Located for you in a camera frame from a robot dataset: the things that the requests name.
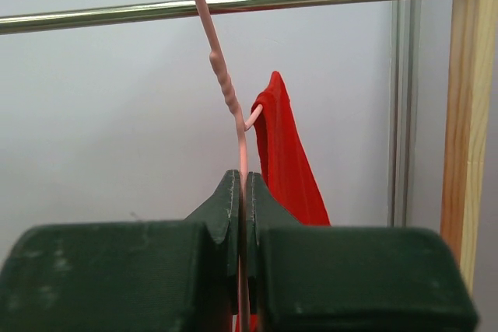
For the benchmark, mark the metal corner post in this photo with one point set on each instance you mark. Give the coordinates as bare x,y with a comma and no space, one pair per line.
405,28

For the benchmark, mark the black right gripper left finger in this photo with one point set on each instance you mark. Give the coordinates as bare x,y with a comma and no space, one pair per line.
177,275

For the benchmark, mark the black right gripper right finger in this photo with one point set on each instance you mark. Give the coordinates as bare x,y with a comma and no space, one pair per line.
398,279

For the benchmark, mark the red t shirt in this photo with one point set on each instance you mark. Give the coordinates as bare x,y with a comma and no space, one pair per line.
288,161

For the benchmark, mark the wooden clothes rack frame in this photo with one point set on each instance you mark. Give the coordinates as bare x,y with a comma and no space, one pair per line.
469,83

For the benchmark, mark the metal hanging rod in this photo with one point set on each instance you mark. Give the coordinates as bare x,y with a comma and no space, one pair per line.
148,12

